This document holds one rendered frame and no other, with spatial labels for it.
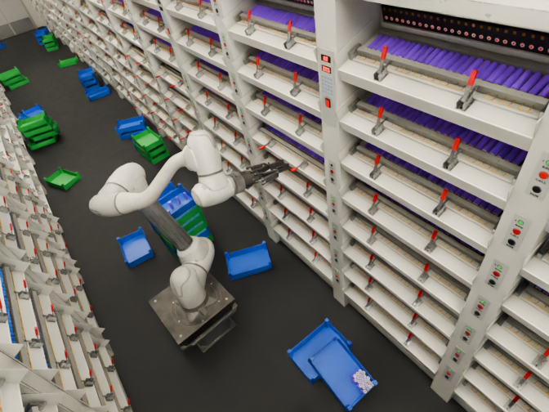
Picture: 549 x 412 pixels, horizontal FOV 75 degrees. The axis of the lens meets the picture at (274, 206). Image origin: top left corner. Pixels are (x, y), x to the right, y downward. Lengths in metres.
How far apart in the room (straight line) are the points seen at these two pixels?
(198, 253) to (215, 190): 0.72
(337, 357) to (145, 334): 1.21
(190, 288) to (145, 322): 0.70
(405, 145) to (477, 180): 0.24
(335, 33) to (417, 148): 0.43
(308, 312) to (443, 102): 1.60
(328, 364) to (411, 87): 1.48
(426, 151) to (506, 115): 0.26
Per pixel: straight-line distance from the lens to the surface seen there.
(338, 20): 1.22
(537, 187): 1.02
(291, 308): 2.34
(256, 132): 2.05
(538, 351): 1.52
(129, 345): 2.57
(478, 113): 1.03
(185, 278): 1.95
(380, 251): 1.63
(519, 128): 0.99
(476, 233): 1.24
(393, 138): 1.24
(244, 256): 2.64
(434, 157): 1.17
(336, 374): 2.10
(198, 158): 1.38
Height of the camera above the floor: 2.03
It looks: 44 degrees down
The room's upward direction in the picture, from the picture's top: 12 degrees counter-clockwise
